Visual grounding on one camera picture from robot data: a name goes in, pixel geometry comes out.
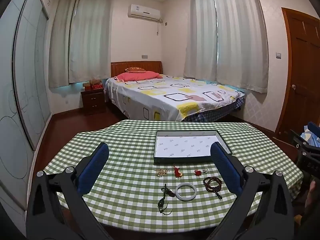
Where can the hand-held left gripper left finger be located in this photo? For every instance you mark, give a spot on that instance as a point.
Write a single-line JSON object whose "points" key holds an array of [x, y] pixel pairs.
{"points": [[92, 170]]}

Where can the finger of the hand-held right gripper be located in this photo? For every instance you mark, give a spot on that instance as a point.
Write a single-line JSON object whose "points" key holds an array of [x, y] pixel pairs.
{"points": [[314, 127], [300, 140]]}

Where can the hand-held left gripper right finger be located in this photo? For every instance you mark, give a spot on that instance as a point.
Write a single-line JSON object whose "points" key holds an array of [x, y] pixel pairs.
{"points": [[225, 165]]}

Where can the small silver brooch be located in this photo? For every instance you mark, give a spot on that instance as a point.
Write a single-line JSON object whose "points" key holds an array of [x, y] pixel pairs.
{"points": [[205, 171]]}

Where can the small red charm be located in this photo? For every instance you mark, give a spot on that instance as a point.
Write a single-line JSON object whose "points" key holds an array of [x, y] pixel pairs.
{"points": [[198, 172]]}

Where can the dark green box white lining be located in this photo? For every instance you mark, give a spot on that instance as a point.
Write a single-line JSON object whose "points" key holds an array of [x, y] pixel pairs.
{"points": [[187, 145]]}

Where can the red tasselled pendant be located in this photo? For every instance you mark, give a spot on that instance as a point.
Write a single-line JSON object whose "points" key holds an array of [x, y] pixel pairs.
{"points": [[178, 172]]}

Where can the white jade bangle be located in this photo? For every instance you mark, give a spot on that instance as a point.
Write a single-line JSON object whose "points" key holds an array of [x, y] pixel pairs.
{"points": [[177, 192]]}

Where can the person's right hand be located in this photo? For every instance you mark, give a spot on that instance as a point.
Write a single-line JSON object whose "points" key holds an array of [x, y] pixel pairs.
{"points": [[313, 191]]}

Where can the light blue cloth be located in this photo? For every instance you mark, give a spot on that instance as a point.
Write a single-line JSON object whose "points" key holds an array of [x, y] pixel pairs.
{"points": [[308, 138]]}

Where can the green checked tablecloth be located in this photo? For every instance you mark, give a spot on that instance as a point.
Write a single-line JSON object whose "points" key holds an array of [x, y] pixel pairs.
{"points": [[125, 155]]}

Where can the brown wooden door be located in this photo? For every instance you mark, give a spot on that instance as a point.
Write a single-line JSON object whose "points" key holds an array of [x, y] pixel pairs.
{"points": [[302, 80]]}

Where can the blue plaid mattress cover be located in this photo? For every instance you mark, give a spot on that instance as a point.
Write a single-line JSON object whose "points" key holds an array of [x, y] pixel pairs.
{"points": [[212, 113]]}

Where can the dark wooden nightstand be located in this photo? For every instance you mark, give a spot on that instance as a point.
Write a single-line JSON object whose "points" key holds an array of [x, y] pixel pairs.
{"points": [[93, 101]]}

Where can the red gift box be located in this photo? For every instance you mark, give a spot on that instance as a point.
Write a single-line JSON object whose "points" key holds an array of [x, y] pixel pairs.
{"points": [[93, 86]]}

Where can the patterned white bedsheet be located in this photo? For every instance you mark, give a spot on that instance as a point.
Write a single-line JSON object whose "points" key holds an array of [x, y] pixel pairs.
{"points": [[162, 92]]}

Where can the pink pillow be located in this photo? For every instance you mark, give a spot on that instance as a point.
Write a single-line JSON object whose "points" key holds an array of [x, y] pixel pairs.
{"points": [[137, 76]]}

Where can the frosted glass sliding wardrobe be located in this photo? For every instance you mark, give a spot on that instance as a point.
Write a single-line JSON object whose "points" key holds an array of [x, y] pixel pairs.
{"points": [[22, 92]]}

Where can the orange embroidered cushion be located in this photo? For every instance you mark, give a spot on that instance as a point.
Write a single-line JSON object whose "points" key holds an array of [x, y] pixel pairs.
{"points": [[135, 69]]}

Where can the wooden bed headboard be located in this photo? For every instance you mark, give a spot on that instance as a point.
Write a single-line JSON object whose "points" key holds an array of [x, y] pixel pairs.
{"points": [[135, 66]]}

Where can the white curtain panel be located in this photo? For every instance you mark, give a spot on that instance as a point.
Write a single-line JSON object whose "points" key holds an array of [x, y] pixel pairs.
{"points": [[90, 37], [200, 35], [240, 42], [60, 42]]}

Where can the white air conditioner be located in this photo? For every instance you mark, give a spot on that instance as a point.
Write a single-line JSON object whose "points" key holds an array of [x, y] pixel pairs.
{"points": [[143, 12]]}

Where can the wall light switch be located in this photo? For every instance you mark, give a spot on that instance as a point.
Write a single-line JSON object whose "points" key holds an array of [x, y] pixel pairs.
{"points": [[278, 55]]}

